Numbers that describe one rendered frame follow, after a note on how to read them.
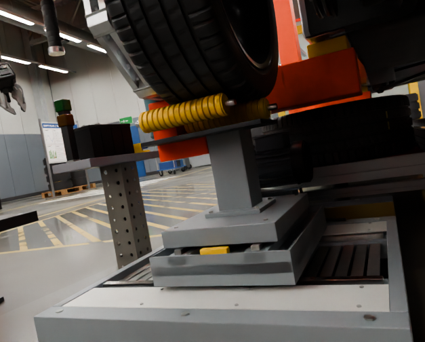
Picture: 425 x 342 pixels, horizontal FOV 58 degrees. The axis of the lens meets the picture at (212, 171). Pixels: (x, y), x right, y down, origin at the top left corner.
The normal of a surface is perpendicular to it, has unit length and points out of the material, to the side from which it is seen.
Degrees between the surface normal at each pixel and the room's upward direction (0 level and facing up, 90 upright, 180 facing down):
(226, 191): 90
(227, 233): 90
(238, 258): 90
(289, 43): 90
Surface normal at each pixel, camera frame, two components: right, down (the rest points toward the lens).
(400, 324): -0.17, -0.98
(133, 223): 0.90, -0.14
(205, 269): -0.40, 0.11
